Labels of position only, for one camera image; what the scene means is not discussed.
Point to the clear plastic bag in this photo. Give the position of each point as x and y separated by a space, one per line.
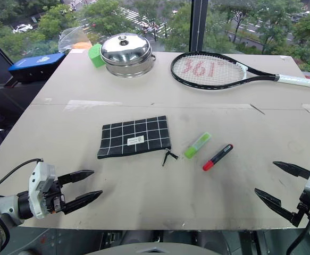
69 38

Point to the orange object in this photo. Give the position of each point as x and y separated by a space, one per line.
81 45

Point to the blue flat box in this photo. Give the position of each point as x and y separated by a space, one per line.
35 65

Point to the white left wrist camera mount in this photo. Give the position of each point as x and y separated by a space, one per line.
39 183

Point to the grey rounded robot base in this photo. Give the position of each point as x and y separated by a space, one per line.
154 248

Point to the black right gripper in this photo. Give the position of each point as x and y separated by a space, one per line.
305 211

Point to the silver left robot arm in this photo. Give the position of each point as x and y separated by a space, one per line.
0 210

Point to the black white tennis racket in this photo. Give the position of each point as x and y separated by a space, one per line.
210 67

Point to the red black marker pen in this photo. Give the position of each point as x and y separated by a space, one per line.
218 157

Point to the green highlighter pen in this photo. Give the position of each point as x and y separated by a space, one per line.
198 144

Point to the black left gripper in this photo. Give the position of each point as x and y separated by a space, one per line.
53 197

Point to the black grid pencil pouch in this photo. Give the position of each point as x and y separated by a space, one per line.
134 136

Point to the black window frame post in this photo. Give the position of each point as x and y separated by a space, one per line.
197 25

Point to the stainless steel lidded pot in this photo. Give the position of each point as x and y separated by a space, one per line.
126 54

